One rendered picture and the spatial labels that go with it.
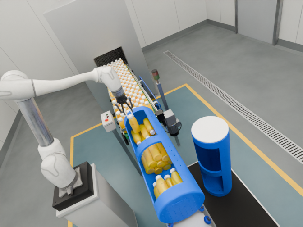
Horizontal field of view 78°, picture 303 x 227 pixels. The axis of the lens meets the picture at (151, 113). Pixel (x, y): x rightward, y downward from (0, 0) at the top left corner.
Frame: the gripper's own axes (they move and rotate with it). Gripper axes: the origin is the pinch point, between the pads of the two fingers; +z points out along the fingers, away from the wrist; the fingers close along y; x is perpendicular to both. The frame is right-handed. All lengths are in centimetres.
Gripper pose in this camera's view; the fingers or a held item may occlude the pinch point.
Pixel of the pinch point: (129, 113)
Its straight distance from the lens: 152.1
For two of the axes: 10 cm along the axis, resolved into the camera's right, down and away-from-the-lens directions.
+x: -3.2, -5.4, 7.8
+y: 9.0, -4.3, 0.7
